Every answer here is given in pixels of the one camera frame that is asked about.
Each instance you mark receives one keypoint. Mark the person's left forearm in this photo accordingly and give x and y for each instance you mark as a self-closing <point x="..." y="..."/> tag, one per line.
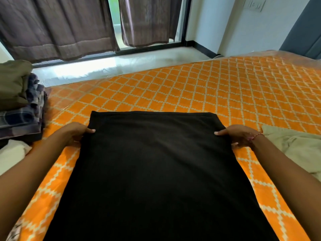
<point x="27" y="173"/>

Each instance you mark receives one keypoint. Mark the person's left thumb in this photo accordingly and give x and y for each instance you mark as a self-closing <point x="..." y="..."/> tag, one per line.
<point x="89" y="130"/>

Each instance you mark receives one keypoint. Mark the olive green folded garment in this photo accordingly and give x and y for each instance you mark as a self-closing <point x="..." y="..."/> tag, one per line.
<point x="13" y="82"/>

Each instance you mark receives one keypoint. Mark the white wall switch plate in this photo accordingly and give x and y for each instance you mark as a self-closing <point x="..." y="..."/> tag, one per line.
<point x="254" y="3"/>

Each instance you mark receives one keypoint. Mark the red thread wristband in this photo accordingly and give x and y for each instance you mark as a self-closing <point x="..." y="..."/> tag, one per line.
<point x="255" y="136"/>

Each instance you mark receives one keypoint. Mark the brown curtain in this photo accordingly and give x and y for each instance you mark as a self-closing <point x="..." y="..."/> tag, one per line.
<point x="55" y="25"/>
<point x="149" y="20"/>

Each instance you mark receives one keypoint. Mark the plaid folded garment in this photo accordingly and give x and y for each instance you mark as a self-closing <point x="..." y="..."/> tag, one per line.
<point x="25" y="115"/>

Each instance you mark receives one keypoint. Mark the grey door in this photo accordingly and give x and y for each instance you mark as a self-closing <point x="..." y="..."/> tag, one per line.
<point x="304" y="30"/>

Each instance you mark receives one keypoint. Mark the person's left hand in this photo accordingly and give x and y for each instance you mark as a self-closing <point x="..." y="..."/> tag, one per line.
<point x="72" y="134"/>

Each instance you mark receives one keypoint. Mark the person's right hand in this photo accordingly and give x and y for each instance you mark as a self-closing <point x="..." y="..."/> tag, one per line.
<point x="238" y="136"/>

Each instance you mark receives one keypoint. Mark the white folded garment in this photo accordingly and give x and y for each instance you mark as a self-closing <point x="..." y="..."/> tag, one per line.
<point x="11" y="155"/>

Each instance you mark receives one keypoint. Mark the black garment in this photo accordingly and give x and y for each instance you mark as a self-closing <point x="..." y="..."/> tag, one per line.
<point x="155" y="178"/>

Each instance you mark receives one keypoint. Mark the orange patterned bed sheet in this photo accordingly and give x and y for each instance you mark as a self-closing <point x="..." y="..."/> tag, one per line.
<point x="190" y="85"/>

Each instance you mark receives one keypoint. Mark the beige crumpled garment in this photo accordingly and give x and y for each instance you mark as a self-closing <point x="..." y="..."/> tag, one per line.
<point x="296" y="148"/>

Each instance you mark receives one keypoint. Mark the person's right forearm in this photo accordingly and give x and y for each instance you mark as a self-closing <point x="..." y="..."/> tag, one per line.
<point x="288" y="183"/>

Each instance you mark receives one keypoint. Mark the person's right thumb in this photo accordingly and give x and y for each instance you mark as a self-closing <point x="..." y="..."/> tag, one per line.
<point x="222" y="133"/>

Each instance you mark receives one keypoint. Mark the black window frame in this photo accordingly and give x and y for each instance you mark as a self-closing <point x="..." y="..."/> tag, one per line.
<point x="150" y="45"/>

